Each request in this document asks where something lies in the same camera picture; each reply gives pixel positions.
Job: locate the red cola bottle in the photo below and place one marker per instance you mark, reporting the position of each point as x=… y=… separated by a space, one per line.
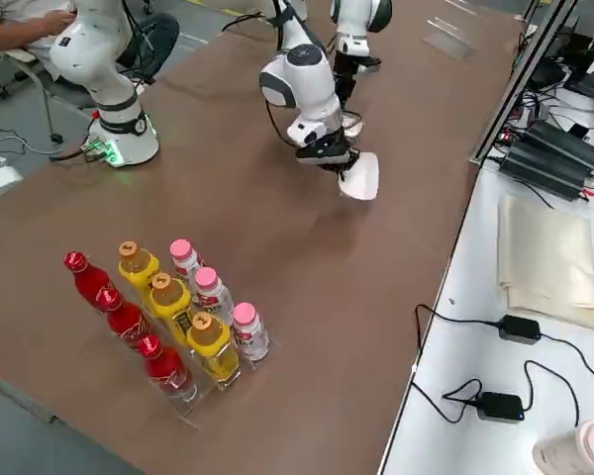
x=168 y=371
x=86 y=284
x=126 y=324

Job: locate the white office chair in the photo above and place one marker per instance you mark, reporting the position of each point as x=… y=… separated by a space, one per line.
x=17 y=55

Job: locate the person's forearm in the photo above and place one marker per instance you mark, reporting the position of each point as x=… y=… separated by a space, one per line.
x=10 y=30

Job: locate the clear stepped bottle shelf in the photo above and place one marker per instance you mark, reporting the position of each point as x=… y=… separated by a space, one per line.
x=183 y=410

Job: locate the person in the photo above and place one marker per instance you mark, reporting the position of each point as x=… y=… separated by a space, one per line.
x=148 y=39

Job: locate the pale plastic cup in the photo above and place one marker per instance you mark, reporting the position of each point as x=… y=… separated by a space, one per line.
x=584 y=450

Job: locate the aluminium frame post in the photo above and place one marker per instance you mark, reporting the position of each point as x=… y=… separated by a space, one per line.
x=524 y=79
x=533 y=10

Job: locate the clear stepped plastic holder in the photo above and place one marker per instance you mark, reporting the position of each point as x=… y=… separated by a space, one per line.
x=450 y=42

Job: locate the pink-capped white bottle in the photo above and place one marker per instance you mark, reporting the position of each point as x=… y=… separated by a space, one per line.
x=250 y=336
x=210 y=294
x=184 y=259

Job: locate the black computer monitor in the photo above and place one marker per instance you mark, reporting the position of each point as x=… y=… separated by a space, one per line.
x=591 y=81

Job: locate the yellow drink bottle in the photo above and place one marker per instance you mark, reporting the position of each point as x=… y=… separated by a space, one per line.
x=138 y=269
x=170 y=302
x=210 y=346

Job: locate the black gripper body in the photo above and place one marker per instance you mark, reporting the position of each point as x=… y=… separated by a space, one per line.
x=345 y=69
x=326 y=151

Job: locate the black finned power supply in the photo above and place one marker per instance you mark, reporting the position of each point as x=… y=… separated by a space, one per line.
x=569 y=141
x=544 y=170

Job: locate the black power adapter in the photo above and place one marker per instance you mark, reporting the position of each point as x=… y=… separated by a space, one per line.
x=500 y=407
x=520 y=329

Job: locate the beige folded cloth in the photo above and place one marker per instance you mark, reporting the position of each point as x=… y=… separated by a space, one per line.
x=549 y=262

